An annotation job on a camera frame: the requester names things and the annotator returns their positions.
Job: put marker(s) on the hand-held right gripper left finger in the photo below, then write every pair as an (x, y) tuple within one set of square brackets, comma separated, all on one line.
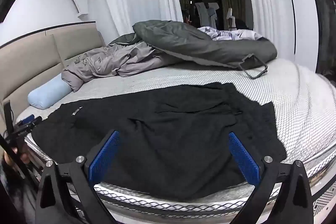
[(105, 153)]

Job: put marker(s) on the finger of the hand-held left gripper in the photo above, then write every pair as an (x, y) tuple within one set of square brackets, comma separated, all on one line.
[(32, 125), (27, 119)]

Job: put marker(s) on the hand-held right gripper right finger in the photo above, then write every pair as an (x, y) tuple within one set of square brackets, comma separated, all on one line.
[(242, 158)]

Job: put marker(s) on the black pants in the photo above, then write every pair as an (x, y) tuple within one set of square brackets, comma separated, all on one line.
[(170, 134)]

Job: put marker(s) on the person's left hand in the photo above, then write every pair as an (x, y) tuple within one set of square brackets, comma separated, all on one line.
[(22, 157)]

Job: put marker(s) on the light blue bolster pillow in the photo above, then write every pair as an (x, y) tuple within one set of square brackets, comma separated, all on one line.
[(47, 94)]

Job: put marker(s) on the beige padded headboard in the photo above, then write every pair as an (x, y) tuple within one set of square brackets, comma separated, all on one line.
[(26, 61)]

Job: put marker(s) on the white mesh mattress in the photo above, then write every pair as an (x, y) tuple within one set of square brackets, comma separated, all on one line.
[(288, 87)]

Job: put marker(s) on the light grey quilt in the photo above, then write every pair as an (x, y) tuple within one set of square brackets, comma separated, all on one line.
[(110, 61)]

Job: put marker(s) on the white striped bedding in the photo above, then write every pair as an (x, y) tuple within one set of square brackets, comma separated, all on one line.
[(231, 34)]

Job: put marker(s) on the white upright device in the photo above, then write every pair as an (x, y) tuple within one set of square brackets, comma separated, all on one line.
[(230, 18)]

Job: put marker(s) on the hanging white garment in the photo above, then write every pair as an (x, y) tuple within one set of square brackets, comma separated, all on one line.
[(203, 12)]

